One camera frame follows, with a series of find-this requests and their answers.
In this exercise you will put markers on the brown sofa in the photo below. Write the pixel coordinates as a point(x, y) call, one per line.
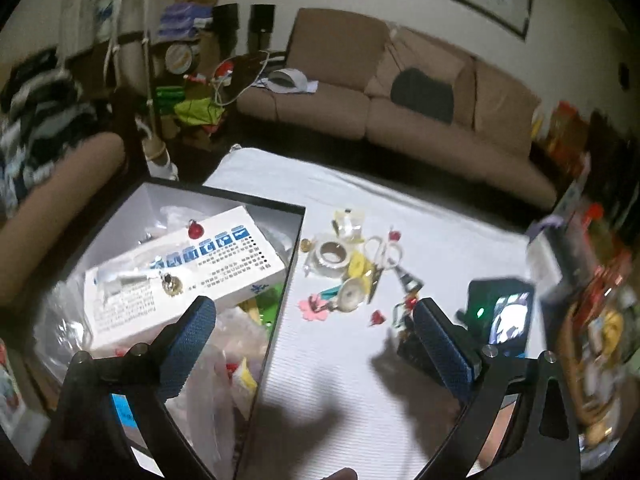
point(354, 59)

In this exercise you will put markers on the pile of folded clothes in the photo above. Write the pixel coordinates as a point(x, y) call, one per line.
point(44, 118)

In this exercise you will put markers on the brown armchair arm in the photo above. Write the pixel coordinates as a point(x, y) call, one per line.
point(43, 217)

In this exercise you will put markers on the red cherry charm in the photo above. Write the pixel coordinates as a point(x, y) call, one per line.
point(195, 230)

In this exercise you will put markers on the neon yellow green bag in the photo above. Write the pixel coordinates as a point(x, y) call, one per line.
point(201, 112)

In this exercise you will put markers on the gold chocolate on carton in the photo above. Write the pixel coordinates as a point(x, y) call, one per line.
point(171, 285)

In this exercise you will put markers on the white tape roll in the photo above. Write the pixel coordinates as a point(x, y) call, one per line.
point(329, 258)

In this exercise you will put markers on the pink flower ornament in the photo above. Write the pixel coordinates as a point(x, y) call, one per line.
point(314, 308)

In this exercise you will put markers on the yellow snack packet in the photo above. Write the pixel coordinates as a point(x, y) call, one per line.
point(361, 267)

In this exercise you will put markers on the white handled scissors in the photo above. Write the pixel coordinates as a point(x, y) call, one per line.
point(384, 254)

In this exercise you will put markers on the metal eiffel tower opener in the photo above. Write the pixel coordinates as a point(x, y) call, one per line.
point(409, 282)

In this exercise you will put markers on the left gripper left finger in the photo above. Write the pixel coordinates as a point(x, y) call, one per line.
point(179, 346)

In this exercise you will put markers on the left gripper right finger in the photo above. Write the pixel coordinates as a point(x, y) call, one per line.
point(449, 347)

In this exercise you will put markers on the clear plastic candy bag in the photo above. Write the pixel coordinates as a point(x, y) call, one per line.
point(348, 225)

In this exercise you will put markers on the black storage box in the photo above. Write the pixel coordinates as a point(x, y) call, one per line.
point(214, 408)

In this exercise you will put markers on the wicker basket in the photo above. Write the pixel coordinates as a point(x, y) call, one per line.
point(600, 362)

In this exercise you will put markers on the white table cloth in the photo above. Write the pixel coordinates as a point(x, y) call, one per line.
point(336, 394)

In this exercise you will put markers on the black cushion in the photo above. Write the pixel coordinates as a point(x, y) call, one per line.
point(424, 95)

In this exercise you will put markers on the white coat rack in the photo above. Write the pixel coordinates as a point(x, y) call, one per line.
point(129, 66)

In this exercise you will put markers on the small red candy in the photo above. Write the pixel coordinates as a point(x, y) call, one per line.
point(394, 235)

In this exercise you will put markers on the white blue printed carton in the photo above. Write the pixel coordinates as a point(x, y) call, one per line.
point(124, 300)

